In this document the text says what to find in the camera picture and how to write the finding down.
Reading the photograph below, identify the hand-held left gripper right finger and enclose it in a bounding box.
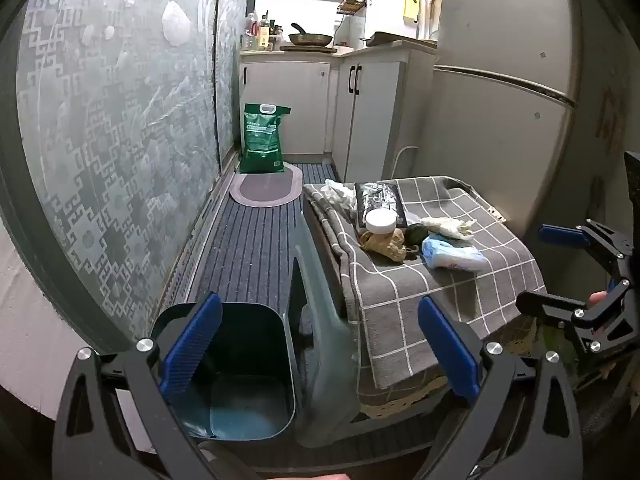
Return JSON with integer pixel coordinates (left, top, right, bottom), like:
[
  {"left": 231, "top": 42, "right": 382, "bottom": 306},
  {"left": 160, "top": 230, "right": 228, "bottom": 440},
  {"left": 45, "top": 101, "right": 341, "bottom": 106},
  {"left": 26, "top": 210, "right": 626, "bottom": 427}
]
[{"left": 417, "top": 296, "right": 585, "bottom": 480}]

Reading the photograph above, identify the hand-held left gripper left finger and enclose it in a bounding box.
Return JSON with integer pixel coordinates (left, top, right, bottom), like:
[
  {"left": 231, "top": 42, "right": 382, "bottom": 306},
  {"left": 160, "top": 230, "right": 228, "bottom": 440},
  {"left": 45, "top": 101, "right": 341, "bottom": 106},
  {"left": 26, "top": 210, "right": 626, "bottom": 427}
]
[{"left": 51, "top": 292, "right": 263, "bottom": 480}]

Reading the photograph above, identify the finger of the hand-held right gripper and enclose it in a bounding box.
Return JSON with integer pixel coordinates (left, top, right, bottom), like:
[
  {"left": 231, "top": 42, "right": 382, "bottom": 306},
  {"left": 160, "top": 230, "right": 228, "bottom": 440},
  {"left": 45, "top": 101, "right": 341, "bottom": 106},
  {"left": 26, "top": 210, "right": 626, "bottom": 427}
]
[
  {"left": 515, "top": 279, "right": 640, "bottom": 362},
  {"left": 539, "top": 219, "right": 640, "bottom": 286}
]

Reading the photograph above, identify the dark teal trash bin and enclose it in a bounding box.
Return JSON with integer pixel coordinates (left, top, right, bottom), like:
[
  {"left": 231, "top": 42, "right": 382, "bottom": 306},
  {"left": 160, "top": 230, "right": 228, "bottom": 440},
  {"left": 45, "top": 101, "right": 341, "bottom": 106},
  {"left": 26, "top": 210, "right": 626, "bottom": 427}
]
[{"left": 150, "top": 212, "right": 363, "bottom": 450}]

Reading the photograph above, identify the blue white plastic packet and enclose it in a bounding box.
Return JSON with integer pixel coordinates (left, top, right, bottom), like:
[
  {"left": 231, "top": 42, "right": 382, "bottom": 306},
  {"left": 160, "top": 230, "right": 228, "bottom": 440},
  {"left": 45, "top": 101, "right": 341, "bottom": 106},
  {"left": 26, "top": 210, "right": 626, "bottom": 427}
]
[{"left": 421, "top": 234, "right": 490, "bottom": 272}]

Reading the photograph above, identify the white paper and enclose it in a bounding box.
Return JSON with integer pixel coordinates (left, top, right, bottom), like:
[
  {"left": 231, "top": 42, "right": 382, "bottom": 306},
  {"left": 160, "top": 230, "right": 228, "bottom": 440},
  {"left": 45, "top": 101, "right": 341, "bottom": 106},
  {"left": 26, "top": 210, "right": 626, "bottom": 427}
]
[{"left": 420, "top": 216, "right": 479, "bottom": 241}]

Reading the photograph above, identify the brown paper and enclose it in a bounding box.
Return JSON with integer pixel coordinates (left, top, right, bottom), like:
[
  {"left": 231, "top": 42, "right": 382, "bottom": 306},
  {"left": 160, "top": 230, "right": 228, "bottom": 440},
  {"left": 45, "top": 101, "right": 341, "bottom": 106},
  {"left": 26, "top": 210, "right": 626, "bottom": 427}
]
[{"left": 360, "top": 229, "right": 407, "bottom": 264}]

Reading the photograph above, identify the white round lid container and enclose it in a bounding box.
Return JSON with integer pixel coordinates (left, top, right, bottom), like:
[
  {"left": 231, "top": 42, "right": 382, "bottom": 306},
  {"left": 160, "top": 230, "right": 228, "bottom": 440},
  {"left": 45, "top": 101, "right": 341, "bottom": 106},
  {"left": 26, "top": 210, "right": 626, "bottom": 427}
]
[{"left": 365, "top": 208, "right": 397, "bottom": 235}]

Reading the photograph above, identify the black foil packet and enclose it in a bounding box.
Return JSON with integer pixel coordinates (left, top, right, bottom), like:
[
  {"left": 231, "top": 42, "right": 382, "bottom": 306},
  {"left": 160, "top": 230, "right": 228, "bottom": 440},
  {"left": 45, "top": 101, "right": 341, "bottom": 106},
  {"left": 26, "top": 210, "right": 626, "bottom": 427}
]
[{"left": 354, "top": 181, "right": 407, "bottom": 228}]

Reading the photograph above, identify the white tissue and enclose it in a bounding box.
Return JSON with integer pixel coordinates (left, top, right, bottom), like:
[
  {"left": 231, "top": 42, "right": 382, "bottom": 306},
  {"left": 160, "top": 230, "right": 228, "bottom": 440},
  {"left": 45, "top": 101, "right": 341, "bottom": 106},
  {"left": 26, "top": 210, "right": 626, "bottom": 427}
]
[{"left": 320, "top": 179, "right": 359, "bottom": 216}]

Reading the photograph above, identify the grey checked tablecloth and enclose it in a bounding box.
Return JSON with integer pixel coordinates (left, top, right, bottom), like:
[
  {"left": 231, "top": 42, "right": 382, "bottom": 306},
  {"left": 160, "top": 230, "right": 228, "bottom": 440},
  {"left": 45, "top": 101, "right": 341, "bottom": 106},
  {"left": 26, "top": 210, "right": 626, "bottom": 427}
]
[{"left": 302, "top": 176, "right": 549, "bottom": 392}]

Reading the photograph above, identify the red paper decoration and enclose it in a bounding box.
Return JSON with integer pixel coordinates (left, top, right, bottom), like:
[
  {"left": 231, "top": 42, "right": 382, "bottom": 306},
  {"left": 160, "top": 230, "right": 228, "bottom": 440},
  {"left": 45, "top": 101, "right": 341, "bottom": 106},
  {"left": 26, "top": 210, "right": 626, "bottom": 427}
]
[{"left": 595, "top": 89, "right": 627, "bottom": 157}]

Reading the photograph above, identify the small folding table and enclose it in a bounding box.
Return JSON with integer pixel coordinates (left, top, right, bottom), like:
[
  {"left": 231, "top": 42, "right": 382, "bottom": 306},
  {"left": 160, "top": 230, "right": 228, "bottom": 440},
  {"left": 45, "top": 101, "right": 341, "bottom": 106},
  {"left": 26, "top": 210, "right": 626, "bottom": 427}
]
[{"left": 302, "top": 180, "right": 551, "bottom": 441}]

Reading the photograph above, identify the striped blue floor rug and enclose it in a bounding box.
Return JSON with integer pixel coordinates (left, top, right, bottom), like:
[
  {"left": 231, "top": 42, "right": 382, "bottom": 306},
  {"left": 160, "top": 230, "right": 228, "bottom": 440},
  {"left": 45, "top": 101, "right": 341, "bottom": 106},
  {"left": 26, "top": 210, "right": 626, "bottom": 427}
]
[{"left": 170, "top": 162, "right": 351, "bottom": 322}]

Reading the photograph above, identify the white refrigerator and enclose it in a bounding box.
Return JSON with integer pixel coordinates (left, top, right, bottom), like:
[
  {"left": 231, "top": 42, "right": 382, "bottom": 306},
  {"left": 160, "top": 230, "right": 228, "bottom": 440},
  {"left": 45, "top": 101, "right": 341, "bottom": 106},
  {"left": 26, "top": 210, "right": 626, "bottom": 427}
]
[{"left": 414, "top": 0, "right": 587, "bottom": 241}]

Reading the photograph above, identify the oval grey floor mat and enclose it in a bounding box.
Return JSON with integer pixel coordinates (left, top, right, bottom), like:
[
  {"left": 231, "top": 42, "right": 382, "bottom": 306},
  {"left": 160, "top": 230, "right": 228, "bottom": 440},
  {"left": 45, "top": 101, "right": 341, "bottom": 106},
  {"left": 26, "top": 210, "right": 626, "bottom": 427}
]
[{"left": 227, "top": 164, "right": 304, "bottom": 207}]

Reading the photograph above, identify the white pipe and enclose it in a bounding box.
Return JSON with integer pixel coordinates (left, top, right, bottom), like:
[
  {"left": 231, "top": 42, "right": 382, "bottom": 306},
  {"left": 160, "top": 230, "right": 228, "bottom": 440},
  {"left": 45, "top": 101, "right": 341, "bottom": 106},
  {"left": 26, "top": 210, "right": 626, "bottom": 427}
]
[{"left": 387, "top": 145, "right": 419, "bottom": 181}]

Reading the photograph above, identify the green rice bag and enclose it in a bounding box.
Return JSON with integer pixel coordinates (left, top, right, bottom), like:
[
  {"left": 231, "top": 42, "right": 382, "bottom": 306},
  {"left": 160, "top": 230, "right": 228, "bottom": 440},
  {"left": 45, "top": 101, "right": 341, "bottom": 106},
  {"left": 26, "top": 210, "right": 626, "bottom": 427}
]
[{"left": 239, "top": 102, "right": 293, "bottom": 175}]

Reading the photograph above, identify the wide patterned glass door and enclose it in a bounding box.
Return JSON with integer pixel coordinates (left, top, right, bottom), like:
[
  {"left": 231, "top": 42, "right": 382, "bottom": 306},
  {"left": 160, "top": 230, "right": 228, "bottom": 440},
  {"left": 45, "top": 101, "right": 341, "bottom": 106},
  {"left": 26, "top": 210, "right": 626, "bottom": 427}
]
[{"left": 0, "top": 0, "right": 224, "bottom": 361}]

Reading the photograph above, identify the white cabinet with knob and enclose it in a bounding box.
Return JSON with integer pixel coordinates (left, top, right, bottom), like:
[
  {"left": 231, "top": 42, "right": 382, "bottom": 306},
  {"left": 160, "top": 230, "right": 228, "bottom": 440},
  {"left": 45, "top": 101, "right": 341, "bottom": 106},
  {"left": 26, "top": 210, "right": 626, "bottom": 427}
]
[{"left": 239, "top": 60, "right": 334, "bottom": 157}]

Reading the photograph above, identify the narrow patterned glass door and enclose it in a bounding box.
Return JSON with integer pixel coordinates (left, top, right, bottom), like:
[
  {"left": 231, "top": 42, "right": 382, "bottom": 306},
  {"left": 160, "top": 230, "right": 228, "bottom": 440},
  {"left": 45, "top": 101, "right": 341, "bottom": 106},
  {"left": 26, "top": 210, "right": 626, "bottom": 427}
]
[{"left": 215, "top": 0, "right": 252, "bottom": 171}]

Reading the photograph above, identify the white kitchen countertop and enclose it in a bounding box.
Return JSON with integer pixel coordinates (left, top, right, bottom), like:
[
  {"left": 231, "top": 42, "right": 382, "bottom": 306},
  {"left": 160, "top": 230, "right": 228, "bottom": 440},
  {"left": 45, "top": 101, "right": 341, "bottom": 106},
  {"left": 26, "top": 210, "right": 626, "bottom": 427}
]
[{"left": 239, "top": 39, "right": 439, "bottom": 64}]

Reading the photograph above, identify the frying pan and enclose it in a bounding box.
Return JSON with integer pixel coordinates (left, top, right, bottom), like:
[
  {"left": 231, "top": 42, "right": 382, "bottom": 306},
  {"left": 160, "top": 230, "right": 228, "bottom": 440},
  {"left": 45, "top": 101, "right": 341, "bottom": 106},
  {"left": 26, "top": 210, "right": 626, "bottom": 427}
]
[{"left": 288, "top": 22, "right": 335, "bottom": 46}]

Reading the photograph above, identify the clear plastic bottle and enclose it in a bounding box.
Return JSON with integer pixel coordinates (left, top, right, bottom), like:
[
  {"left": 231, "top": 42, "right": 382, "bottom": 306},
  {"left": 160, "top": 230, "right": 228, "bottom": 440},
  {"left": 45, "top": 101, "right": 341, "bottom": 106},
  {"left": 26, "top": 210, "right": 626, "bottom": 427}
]
[{"left": 243, "top": 11, "right": 260, "bottom": 51}]

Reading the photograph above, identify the white cabinet with black handles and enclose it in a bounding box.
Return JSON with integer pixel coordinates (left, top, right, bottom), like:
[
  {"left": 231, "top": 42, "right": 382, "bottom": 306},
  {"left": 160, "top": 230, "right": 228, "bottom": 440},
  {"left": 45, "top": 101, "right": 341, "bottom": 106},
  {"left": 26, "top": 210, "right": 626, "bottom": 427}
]
[{"left": 330, "top": 47, "right": 437, "bottom": 184}]

